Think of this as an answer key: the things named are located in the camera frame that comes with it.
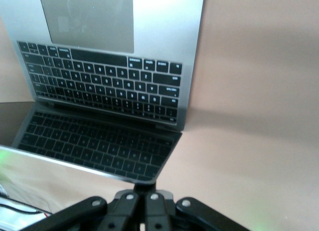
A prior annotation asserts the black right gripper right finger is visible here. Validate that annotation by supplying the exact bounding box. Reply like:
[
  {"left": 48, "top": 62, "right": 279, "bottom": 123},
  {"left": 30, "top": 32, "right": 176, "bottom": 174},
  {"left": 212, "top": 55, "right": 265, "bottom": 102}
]
[{"left": 146, "top": 181, "right": 252, "bottom": 231}]

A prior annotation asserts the grey laptop computer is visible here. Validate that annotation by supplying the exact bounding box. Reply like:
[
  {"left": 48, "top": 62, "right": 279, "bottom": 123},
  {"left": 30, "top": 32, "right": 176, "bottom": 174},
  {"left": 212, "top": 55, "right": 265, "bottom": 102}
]
[{"left": 0, "top": 0, "right": 205, "bottom": 186}]

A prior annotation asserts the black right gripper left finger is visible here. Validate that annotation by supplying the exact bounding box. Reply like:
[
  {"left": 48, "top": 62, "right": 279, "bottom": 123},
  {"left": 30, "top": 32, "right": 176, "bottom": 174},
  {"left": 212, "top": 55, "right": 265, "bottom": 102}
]
[{"left": 32, "top": 182, "right": 147, "bottom": 231}]

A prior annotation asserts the grey electrical box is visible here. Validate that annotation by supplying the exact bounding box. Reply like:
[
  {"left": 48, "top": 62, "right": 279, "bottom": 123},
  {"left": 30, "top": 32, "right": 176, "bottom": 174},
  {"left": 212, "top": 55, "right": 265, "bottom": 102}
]
[{"left": 0, "top": 183, "right": 54, "bottom": 231}]

